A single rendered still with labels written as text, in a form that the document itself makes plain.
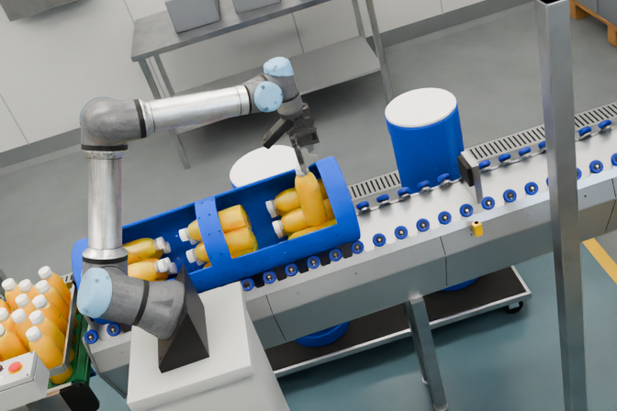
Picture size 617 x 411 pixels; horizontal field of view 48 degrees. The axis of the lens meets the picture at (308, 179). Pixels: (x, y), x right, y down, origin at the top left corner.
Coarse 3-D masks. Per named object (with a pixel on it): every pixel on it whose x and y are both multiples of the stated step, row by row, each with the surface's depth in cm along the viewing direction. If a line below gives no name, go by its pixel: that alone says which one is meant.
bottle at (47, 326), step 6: (42, 318) 215; (48, 318) 217; (36, 324) 214; (42, 324) 215; (48, 324) 216; (54, 324) 218; (42, 330) 215; (48, 330) 216; (54, 330) 217; (60, 330) 221; (54, 336) 217; (60, 336) 220; (60, 342) 219; (60, 348) 220; (72, 348) 226; (72, 354) 224; (72, 360) 224
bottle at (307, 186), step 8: (296, 176) 211; (304, 176) 209; (312, 176) 210; (296, 184) 211; (304, 184) 209; (312, 184) 210; (304, 192) 210; (312, 192) 211; (304, 200) 212; (312, 200) 212; (320, 200) 214; (304, 208) 215; (312, 208) 213; (320, 208) 215; (304, 216) 218; (312, 216) 215; (320, 216) 216; (312, 224) 217; (320, 224) 217
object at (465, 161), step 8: (464, 152) 231; (464, 160) 229; (472, 160) 226; (464, 168) 227; (472, 168) 224; (464, 176) 231; (472, 176) 226; (472, 184) 228; (480, 184) 228; (472, 192) 233; (480, 192) 229; (480, 200) 231
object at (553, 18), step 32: (544, 0) 166; (544, 32) 169; (544, 64) 175; (544, 96) 182; (544, 128) 189; (576, 160) 190; (576, 192) 196; (576, 224) 203; (576, 256) 210; (576, 288) 217; (576, 320) 225; (576, 352) 234; (576, 384) 243
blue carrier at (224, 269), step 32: (320, 160) 223; (224, 192) 222; (256, 192) 233; (128, 224) 222; (160, 224) 232; (256, 224) 238; (352, 224) 214; (224, 256) 211; (256, 256) 213; (288, 256) 217; (96, 320) 215
